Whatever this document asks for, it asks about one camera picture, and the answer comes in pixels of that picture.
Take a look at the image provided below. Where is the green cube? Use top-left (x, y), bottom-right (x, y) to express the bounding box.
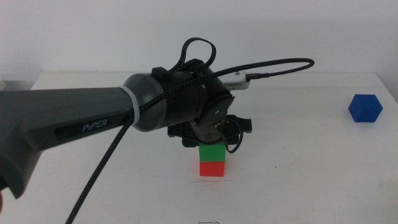
top-left (198, 142), bottom-right (227, 163)

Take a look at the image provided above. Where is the red cube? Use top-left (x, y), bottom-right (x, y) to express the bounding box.
top-left (199, 161), bottom-right (225, 177)

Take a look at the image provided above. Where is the blue cube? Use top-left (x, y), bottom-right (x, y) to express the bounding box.
top-left (348, 93), bottom-right (384, 123)

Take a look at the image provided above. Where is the white zip tie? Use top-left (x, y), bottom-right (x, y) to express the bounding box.
top-left (117, 85), bottom-right (141, 125)

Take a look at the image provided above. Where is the thin black cable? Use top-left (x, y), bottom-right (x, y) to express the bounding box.
top-left (217, 117), bottom-right (245, 154)

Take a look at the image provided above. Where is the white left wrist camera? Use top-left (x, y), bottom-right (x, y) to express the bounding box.
top-left (222, 71), bottom-right (251, 91)

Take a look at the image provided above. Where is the black braided cable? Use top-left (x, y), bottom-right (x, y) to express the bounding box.
top-left (64, 57), bottom-right (315, 224)

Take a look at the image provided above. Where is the black looped cable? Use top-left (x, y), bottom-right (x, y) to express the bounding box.
top-left (169, 37), bottom-right (217, 75)

